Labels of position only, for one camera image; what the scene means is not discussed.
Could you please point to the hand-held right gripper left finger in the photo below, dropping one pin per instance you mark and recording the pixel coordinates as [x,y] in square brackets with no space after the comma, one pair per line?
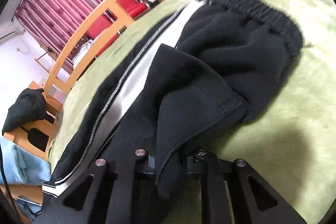
[125,187]

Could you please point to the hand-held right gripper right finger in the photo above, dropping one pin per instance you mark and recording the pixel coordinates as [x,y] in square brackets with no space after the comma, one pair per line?
[213,187]

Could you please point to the black pants with white stripe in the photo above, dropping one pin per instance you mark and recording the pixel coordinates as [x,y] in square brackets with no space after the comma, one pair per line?
[223,56]

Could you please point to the black flat paddle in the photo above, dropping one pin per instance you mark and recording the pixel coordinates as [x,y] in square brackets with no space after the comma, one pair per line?
[36,138]

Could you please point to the light blue towel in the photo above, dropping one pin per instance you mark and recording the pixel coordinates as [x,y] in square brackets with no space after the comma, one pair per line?
[23,163]

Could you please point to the green blanket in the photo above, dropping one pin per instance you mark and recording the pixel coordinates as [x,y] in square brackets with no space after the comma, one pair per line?
[288,108]

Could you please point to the wooden chair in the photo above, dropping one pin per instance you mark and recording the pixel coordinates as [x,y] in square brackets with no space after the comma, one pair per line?
[15,140]

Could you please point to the black cloth on chair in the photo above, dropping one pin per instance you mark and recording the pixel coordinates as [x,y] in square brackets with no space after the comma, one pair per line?
[26,108]

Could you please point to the white air conditioner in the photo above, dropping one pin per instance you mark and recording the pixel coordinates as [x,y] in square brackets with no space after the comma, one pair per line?
[10,33]

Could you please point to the maroon patterned curtain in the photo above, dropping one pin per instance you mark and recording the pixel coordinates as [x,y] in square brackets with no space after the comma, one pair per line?
[52,3]

